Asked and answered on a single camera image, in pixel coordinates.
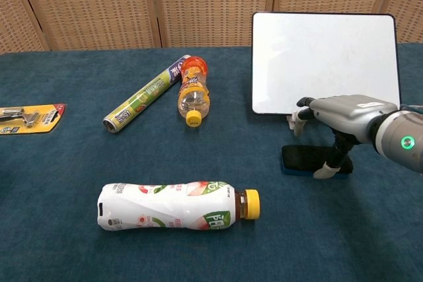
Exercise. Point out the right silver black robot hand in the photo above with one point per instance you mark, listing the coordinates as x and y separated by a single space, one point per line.
347 110

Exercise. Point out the black felt whiteboard eraser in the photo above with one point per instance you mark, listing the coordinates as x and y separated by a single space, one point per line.
304 158

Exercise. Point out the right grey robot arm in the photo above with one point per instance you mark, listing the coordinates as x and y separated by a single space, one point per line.
395 130

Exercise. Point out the white table leg bracket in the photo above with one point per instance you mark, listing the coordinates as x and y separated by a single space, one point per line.
291 123

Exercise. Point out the white whiteboard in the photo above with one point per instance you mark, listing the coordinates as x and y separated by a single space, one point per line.
314 60

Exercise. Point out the orange label drink bottle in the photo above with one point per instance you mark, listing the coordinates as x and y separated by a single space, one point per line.
193 97

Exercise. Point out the woven rattan folding screen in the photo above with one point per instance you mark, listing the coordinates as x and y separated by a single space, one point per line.
211 4

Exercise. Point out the blue felt table mat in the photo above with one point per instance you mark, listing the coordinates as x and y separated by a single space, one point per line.
211 255

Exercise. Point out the green cling film roll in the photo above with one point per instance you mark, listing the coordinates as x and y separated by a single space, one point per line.
145 95

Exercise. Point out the white label tea bottle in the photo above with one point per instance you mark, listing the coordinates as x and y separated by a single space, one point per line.
165 206

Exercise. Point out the yellow razor blister pack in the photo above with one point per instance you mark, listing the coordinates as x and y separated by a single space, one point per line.
36 118

